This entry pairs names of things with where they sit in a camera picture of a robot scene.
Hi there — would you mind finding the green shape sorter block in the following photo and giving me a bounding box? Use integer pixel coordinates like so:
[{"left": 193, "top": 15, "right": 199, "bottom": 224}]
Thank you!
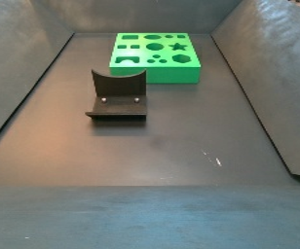
[{"left": 110, "top": 33, "right": 201, "bottom": 84}]

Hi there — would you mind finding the black curved holder stand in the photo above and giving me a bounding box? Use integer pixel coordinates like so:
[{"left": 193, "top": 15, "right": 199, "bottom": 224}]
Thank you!
[{"left": 84, "top": 71, "right": 147, "bottom": 119}]

